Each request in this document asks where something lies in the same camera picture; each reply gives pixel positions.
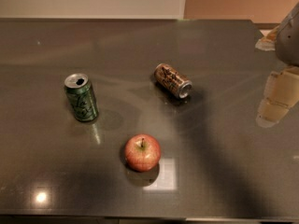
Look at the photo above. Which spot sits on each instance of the orange soda can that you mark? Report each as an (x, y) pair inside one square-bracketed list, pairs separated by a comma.
[(173, 80)]

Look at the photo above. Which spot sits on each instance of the red apple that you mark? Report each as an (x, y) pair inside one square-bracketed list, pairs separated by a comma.
[(142, 152)]

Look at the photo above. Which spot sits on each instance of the green soda can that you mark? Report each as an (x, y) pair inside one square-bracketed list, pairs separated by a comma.
[(79, 92)]

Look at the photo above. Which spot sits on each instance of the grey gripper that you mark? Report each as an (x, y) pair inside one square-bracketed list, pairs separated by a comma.
[(289, 44)]

